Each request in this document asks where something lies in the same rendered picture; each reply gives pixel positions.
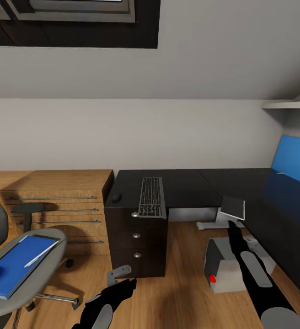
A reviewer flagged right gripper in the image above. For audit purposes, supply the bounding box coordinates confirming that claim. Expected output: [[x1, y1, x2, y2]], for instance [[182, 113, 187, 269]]
[[228, 220, 247, 252]]

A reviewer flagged keyboard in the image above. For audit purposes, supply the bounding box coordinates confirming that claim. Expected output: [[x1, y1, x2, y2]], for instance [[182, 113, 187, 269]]
[[138, 177, 166, 219]]

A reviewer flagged notebook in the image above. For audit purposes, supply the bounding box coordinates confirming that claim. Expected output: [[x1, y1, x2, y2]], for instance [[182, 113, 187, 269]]
[[220, 195, 245, 220]]

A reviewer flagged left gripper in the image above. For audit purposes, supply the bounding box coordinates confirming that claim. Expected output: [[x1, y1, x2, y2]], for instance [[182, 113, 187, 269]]
[[101, 278, 137, 307]]

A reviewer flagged folder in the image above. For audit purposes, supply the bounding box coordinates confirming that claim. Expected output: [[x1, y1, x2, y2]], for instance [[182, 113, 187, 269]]
[[0, 236, 58, 300]]

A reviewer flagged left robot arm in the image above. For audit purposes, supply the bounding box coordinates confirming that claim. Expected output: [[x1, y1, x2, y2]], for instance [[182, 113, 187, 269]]
[[71, 265, 137, 329]]

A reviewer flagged pen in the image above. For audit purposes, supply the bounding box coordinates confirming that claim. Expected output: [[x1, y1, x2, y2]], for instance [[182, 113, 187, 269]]
[[25, 242, 57, 267]]

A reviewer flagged mouse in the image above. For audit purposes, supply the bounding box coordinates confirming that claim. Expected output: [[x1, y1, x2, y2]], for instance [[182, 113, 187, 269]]
[[112, 193, 122, 201]]

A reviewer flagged swivel chair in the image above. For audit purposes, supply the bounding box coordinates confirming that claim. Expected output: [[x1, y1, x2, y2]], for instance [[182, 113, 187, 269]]
[[0, 202, 80, 329]]

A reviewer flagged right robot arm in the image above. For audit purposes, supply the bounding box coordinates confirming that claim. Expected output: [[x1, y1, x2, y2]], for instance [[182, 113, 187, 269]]
[[228, 220, 300, 329]]

